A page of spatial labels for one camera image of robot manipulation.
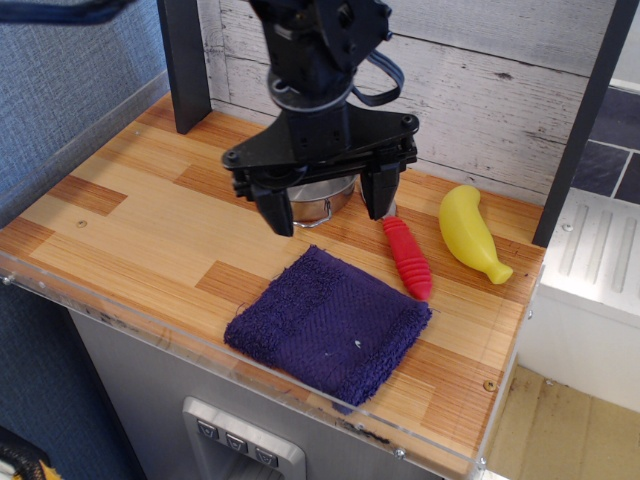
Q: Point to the yellow black object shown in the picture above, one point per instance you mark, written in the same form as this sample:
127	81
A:
21	462

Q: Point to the yellow plastic banana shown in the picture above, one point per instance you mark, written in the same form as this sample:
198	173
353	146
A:
467	236

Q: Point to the dark blue terry cloth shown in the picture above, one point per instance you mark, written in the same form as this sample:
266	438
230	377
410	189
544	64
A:
330	325

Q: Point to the red handled toy fork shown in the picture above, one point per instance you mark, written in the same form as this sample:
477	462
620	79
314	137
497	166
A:
411	264

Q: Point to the dark left frame post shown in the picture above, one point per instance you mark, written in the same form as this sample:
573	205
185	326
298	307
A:
185	60

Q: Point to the silver dispenser button panel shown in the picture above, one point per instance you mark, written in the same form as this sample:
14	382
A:
228	447

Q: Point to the dark frame post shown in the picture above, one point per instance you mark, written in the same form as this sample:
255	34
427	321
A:
185	60
606	61

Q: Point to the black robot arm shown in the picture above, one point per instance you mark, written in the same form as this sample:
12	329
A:
330	83

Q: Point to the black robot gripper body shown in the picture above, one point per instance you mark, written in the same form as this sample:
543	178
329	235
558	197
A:
300	148

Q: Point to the dark right frame post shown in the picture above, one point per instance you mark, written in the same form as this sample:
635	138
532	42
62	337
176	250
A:
606	61

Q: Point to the clear acrylic table guard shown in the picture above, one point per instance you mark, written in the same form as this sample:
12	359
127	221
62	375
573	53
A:
148	367

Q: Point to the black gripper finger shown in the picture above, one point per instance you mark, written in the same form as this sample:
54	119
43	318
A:
275	208
378	189

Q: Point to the stainless steel pot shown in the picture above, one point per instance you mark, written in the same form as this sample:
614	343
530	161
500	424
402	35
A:
315	203

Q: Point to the white ribbed appliance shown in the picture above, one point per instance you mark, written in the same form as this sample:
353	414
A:
583	325

